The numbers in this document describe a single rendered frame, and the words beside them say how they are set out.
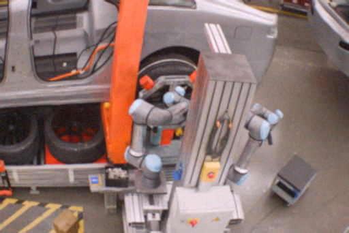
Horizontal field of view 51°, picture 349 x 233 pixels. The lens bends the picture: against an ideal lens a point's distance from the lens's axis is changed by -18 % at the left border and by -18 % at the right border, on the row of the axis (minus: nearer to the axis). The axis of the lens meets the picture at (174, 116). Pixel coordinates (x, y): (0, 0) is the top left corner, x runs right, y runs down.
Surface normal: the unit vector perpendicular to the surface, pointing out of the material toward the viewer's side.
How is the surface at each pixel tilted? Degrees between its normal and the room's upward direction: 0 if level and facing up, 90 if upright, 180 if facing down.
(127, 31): 90
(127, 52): 90
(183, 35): 90
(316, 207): 0
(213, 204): 0
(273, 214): 0
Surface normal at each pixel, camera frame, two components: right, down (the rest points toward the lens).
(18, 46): 0.23, 0.64
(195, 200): 0.14, -0.73
